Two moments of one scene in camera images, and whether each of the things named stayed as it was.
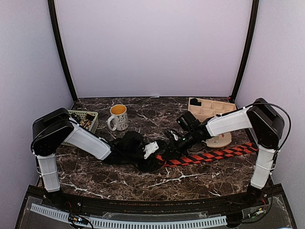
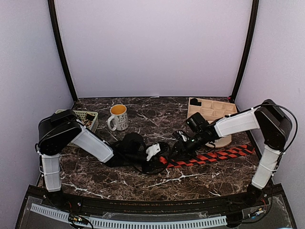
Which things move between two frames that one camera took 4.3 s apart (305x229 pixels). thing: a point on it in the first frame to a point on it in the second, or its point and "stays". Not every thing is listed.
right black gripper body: (181, 147) to (188, 150)
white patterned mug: (120, 117) stays
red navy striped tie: (175, 159) stays
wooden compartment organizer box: (203, 109) stays
